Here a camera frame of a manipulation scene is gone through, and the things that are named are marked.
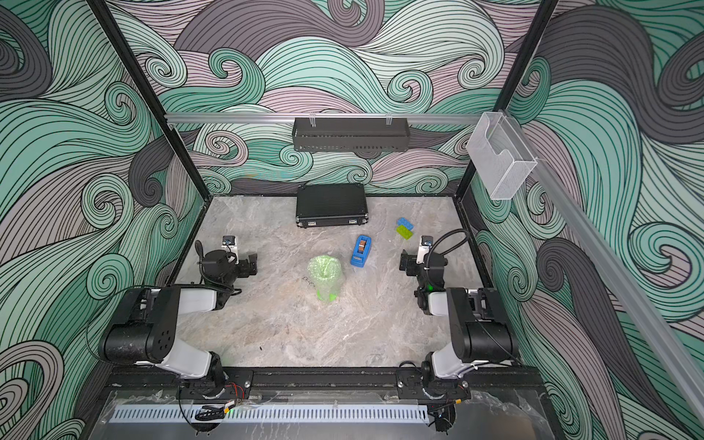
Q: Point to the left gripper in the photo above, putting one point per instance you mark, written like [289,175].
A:
[244,270]

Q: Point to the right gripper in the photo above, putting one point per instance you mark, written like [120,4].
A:
[412,260]

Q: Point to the blue tape dispenser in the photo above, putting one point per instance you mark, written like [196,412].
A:
[361,251]

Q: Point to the green plastic wine glass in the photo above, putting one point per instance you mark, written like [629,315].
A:
[325,278]

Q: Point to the clear bubble wrap sheet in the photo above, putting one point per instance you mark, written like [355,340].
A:
[325,278]

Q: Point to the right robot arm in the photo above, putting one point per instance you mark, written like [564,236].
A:
[480,332]

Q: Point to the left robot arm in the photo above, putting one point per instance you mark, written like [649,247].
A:
[142,330]

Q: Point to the green toy brick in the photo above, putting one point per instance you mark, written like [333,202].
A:
[404,232]

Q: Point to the blue toy brick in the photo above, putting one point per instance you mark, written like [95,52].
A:
[403,222]

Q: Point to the black case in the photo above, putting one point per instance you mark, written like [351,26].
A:
[331,205]

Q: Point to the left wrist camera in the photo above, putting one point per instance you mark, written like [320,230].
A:
[230,244]

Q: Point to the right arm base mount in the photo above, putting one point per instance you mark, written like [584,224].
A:
[416,384]

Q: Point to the black wall shelf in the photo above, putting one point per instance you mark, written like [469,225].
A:
[350,134]

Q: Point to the clear plastic wall bin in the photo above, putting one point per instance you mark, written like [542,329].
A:
[500,152]

